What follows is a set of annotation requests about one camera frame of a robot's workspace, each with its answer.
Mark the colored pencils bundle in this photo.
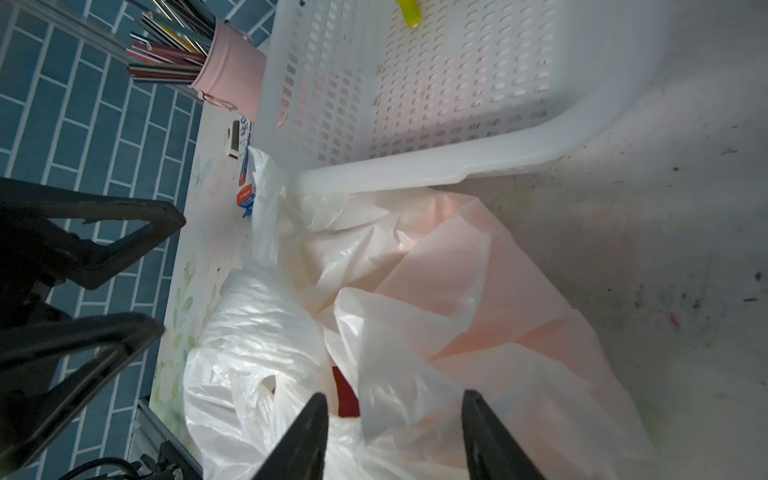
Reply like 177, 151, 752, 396
126, 0, 216, 87

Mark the white plastic basket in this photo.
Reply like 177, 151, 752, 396
252, 0, 667, 194

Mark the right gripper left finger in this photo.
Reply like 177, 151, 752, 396
252, 393, 329, 480

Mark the white plastic bag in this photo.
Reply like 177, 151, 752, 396
183, 150, 657, 479

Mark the pink pencil cup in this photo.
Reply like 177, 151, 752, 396
191, 20, 267, 122

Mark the pink dragon fruit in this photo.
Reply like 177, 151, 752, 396
332, 366, 360, 418

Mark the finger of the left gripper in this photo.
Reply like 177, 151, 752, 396
1, 313, 165, 471
1, 178, 186, 312

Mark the yellow banana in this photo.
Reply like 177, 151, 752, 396
396, 0, 422, 28

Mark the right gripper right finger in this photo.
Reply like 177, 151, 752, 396
461, 390, 545, 480

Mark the toothpaste box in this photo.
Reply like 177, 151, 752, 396
236, 118, 255, 218

